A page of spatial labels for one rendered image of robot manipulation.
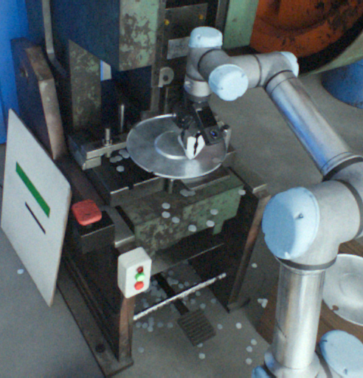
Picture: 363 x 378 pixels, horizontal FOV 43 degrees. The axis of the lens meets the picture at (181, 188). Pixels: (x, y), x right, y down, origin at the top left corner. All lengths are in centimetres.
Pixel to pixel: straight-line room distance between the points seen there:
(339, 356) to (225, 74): 66
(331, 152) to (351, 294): 81
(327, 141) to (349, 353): 48
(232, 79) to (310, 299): 47
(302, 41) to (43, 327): 133
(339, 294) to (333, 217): 86
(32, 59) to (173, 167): 57
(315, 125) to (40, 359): 127
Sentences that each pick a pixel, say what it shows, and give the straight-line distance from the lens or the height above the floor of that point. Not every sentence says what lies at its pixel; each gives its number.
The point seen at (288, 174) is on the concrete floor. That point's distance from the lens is 263.
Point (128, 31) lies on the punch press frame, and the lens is 108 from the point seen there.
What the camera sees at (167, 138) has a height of 79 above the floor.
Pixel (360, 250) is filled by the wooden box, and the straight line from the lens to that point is 185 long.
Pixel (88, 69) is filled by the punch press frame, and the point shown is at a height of 90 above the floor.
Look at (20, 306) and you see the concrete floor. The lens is 195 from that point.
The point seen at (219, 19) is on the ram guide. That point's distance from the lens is 123.
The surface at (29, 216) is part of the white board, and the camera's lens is 187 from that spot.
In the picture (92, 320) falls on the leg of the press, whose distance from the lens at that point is 184.
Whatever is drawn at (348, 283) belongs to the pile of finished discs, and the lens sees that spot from 172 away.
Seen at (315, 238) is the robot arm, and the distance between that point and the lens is 82.
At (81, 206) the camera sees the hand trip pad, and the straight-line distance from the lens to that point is 119.
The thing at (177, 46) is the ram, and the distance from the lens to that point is 123.
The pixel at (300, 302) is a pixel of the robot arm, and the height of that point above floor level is 88.
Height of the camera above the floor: 160
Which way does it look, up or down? 42 degrees down
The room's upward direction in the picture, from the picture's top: 8 degrees clockwise
